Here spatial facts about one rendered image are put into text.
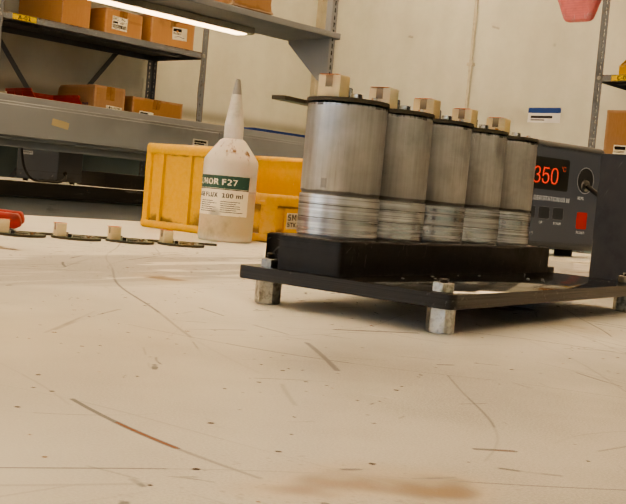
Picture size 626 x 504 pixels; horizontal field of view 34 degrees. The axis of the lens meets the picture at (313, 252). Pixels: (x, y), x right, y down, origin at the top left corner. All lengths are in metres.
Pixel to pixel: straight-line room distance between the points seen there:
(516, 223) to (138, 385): 0.25
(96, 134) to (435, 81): 3.44
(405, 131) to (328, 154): 0.03
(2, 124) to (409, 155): 2.56
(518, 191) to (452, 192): 0.05
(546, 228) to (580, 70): 4.79
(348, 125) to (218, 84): 5.83
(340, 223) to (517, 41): 5.60
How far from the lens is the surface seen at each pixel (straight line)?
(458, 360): 0.23
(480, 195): 0.38
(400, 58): 6.36
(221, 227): 0.63
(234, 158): 0.63
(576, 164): 0.91
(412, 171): 0.33
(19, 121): 2.89
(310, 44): 3.79
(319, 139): 0.30
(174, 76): 5.93
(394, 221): 0.33
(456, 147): 0.35
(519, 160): 0.40
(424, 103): 0.35
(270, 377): 0.19
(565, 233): 0.91
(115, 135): 3.06
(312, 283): 0.29
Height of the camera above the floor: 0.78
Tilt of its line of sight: 3 degrees down
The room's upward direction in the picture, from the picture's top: 5 degrees clockwise
